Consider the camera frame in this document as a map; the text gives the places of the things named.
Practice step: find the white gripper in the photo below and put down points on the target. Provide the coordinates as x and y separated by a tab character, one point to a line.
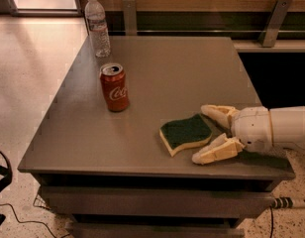
253	127

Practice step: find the green and yellow sponge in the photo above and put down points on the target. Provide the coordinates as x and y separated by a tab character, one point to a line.
178	135

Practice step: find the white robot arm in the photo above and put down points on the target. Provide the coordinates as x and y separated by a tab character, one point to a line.
287	128

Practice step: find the clear plastic water bottle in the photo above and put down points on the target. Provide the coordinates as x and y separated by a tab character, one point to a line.
97	27

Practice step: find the white power strip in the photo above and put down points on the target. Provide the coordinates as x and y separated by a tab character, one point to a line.
288	202

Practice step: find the lower grey drawer front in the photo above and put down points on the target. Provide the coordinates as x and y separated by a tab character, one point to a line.
89	230

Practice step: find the grey drawer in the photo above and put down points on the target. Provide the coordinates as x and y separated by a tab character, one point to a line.
155	202
89	230

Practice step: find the red cola can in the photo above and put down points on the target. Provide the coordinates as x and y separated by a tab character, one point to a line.
113	83

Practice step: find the grey drawer cabinet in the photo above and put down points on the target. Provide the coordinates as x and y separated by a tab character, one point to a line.
80	143

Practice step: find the upper grey drawer front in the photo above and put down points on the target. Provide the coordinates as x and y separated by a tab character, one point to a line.
155	202

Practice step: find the right metal bracket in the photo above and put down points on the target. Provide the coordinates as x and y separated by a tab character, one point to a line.
268	36

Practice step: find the metal bracket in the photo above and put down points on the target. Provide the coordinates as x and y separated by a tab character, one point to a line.
130	17
268	36

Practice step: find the left metal bracket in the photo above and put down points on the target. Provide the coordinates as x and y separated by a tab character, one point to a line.
130	17

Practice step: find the metal door frame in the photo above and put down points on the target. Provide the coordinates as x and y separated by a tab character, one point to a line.
44	8

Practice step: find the black chair frame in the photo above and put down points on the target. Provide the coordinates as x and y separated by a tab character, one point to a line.
6	178

